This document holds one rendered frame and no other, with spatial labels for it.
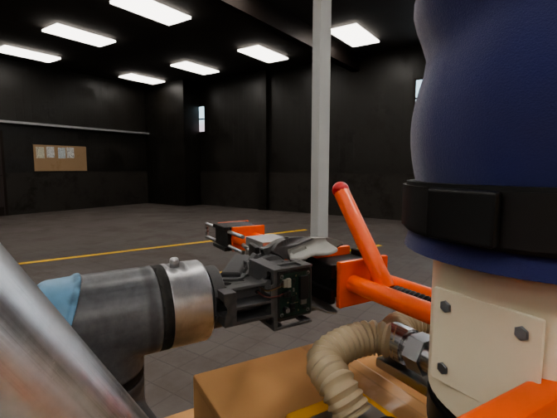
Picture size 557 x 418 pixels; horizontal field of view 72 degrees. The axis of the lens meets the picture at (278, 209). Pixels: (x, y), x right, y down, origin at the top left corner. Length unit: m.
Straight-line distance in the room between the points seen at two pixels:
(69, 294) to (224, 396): 0.23
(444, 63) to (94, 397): 0.32
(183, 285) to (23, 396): 0.20
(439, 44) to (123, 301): 0.34
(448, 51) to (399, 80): 9.52
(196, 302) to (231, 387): 0.16
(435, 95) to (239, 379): 0.41
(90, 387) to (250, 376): 0.32
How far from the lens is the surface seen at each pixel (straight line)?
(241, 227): 0.80
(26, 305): 0.24
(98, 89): 13.53
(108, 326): 0.39
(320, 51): 3.71
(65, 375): 0.25
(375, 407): 0.47
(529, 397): 0.29
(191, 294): 0.41
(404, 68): 9.87
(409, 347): 0.47
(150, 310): 0.40
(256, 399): 0.51
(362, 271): 0.51
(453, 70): 0.31
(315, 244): 0.53
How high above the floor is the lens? 1.26
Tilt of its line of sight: 6 degrees down
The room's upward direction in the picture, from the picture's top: straight up
